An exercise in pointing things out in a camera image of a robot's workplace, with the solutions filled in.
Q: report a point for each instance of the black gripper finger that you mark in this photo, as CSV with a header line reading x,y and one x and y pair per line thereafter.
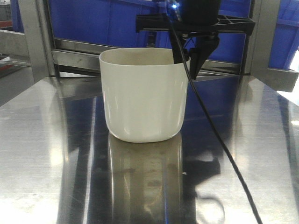
x,y
177,44
204,47

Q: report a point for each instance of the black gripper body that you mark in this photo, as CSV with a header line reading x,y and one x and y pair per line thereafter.
x,y
192,17

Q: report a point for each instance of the white plastic bin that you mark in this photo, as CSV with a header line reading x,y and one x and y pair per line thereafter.
x,y
144,93

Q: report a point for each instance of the blue crate behind right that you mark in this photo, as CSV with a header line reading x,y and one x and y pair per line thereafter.
x,y
231,45

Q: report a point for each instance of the blue crate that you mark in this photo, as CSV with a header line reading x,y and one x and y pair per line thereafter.
x,y
16,17
104,22
231,45
286,37

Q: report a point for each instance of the blue crate behind left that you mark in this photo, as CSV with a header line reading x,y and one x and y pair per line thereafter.
x,y
104,22

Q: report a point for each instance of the blue crate far right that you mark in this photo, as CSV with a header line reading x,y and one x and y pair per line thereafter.
x,y
286,37

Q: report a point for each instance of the blue crate far left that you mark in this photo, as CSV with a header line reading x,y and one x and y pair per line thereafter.
x,y
16,17

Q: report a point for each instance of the steel shelf frame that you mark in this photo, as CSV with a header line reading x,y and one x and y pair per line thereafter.
x,y
37,48

